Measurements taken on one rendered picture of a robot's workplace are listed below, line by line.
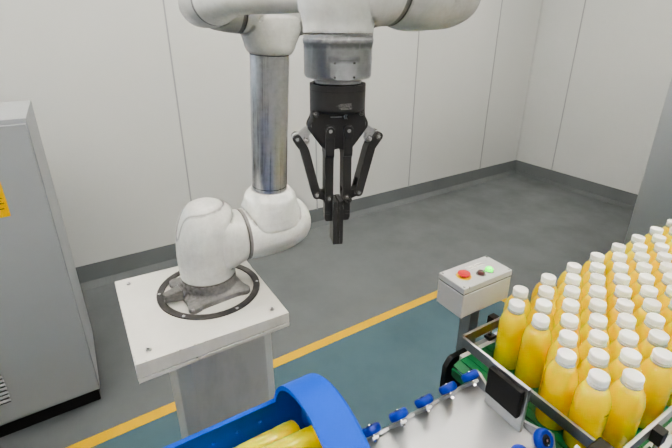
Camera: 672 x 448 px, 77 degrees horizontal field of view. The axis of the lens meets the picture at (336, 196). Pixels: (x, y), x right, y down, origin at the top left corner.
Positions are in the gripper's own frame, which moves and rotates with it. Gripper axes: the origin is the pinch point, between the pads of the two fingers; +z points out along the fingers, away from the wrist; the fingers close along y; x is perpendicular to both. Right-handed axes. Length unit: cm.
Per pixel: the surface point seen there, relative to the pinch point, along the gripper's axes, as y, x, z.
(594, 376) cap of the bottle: 55, -1, 40
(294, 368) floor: 3, 127, 150
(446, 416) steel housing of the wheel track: 29, 9, 57
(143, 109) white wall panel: -86, 262, 27
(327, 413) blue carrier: -3.2, -10.8, 26.8
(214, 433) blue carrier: -21.3, -1.0, 38.6
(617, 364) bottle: 65, 4, 43
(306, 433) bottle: -6.3, -9.5, 31.7
